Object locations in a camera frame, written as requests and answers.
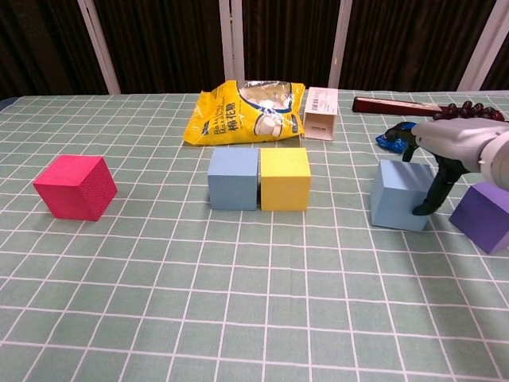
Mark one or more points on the yellow foam cube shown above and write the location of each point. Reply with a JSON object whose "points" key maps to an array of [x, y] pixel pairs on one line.
{"points": [[284, 187]]}

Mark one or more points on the white metal frame post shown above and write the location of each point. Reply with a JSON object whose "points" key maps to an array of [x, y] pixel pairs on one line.
{"points": [[99, 47], [231, 40], [340, 40], [483, 47]]}

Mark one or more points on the light blue foam cube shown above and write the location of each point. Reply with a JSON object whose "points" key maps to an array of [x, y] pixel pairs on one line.
{"points": [[232, 183], [393, 203]]}

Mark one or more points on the dark red folded fan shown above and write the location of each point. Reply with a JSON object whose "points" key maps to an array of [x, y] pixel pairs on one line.
{"points": [[378, 105]]}

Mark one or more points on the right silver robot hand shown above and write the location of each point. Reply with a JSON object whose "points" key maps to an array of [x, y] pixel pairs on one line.
{"points": [[453, 143]]}

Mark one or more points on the dark pleated curtain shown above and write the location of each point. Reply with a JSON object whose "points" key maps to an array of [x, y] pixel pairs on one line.
{"points": [[167, 40]]}

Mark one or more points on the purple foam cube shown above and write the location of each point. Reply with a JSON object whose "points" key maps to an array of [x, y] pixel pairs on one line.
{"points": [[485, 223]]}

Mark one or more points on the green checked tablecloth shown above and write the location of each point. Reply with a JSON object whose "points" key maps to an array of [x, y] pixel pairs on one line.
{"points": [[254, 310]]}

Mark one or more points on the blue snack packet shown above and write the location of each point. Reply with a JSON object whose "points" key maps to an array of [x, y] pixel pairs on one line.
{"points": [[387, 142]]}

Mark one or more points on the pink-red foam cube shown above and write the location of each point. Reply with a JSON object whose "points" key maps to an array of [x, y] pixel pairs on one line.
{"points": [[63, 191]]}

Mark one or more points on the dark red grape bunch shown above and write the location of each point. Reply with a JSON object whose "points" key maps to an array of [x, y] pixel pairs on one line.
{"points": [[469, 109]]}

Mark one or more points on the yellow marshmallow bag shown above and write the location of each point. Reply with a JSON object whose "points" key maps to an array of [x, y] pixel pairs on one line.
{"points": [[214, 127]]}

